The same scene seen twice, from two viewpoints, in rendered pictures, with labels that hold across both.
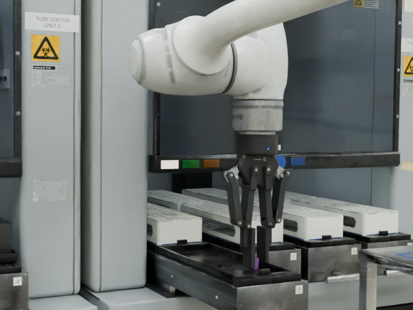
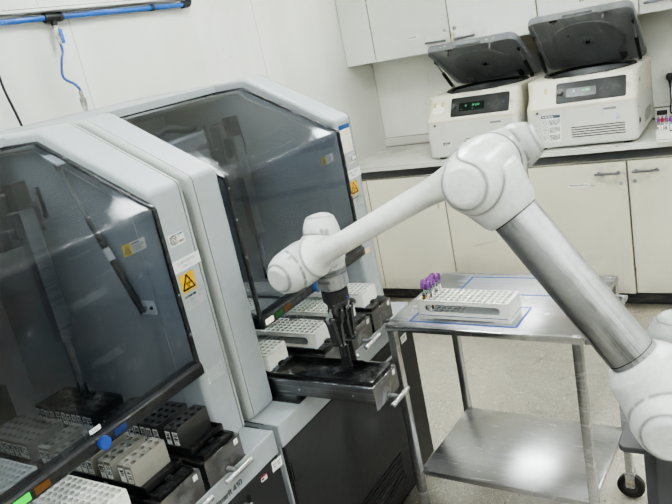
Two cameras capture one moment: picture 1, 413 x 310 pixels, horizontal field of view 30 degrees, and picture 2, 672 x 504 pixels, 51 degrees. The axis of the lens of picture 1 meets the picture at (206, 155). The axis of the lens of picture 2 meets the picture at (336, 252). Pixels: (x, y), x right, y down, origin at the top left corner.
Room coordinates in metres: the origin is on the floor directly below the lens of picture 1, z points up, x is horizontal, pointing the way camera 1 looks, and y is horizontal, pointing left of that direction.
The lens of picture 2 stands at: (-0.25, 0.76, 1.69)
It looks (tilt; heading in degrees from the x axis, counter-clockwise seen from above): 17 degrees down; 331
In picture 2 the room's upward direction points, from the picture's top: 12 degrees counter-clockwise
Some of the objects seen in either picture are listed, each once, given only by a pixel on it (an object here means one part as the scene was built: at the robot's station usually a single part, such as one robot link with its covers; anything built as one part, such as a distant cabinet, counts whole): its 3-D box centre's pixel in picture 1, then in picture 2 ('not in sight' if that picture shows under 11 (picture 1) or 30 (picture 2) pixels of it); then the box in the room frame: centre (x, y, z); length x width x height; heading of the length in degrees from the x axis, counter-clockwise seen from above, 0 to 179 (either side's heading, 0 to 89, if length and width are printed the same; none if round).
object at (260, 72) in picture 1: (251, 55); (321, 242); (1.36, -0.08, 1.18); 0.13 x 0.11 x 0.16; 119
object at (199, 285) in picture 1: (187, 264); (291, 375); (1.51, 0.03, 0.78); 0.73 x 0.14 x 0.09; 27
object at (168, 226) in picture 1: (152, 224); (240, 354); (1.67, 0.12, 0.83); 0.30 x 0.10 x 0.06; 27
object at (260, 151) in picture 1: (257, 158); (337, 302); (1.37, -0.09, 1.00); 0.08 x 0.07 x 0.09; 117
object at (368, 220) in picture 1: (340, 218); (333, 296); (1.82, -0.32, 0.83); 0.30 x 0.10 x 0.06; 27
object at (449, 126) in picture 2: not in sight; (486, 91); (2.91, -2.17, 1.22); 0.62 x 0.56 x 0.64; 115
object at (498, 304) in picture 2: not in sight; (468, 305); (1.31, -0.50, 0.85); 0.30 x 0.10 x 0.06; 25
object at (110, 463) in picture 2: not in sight; (127, 459); (1.33, 0.57, 0.85); 0.12 x 0.02 x 0.06; 117
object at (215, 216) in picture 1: (228, 224); (285, 334); (1.68, -0.05, 0.83); 0.30 x 0.10 x 0.06; 27
